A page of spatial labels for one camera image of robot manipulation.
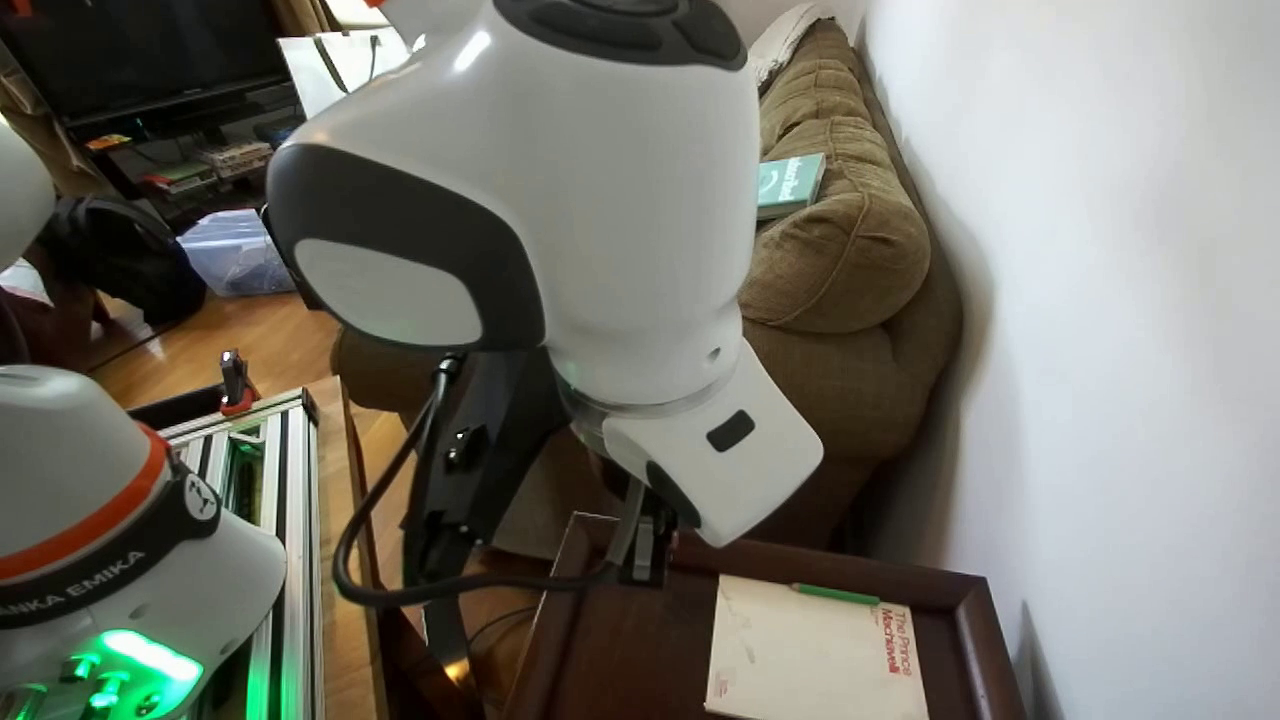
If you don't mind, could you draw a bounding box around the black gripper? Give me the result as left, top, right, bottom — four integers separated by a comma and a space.
399, 351, 571, 575

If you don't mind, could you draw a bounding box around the dark wood side table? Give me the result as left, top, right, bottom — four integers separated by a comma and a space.
504, 510, 1030, 720

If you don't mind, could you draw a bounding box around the black orange bar clamp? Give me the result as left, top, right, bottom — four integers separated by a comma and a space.
214, 346, 262, 422

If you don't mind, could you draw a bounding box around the blue plastic bag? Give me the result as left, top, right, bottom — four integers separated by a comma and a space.
177, 202, 300, 299

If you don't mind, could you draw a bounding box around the black bag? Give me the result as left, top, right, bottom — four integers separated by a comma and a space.
36, 190, 210, 330

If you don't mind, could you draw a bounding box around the white paper booklet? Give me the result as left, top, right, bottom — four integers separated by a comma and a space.
700, 570, 931, 720

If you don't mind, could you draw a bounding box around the white paper bag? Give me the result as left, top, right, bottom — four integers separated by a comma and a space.
271, 21, 433, 118

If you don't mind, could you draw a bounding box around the olive brown fabric sofa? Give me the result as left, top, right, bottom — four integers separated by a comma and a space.
330, 11, 968, 554

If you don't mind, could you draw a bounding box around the dark tv stand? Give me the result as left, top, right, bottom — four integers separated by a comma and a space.
65, 81, 312, 208

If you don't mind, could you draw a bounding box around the black flat television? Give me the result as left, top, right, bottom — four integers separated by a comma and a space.
0, 0, 303, 131

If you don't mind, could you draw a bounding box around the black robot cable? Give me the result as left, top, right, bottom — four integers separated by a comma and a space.
328, 354, 632, 617

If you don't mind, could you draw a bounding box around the small grey black bracket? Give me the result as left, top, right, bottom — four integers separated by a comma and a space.
617, 470, 680, 586

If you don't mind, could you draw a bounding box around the aluminium profile frame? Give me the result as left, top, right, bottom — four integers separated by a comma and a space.
132, 382, 330, 720

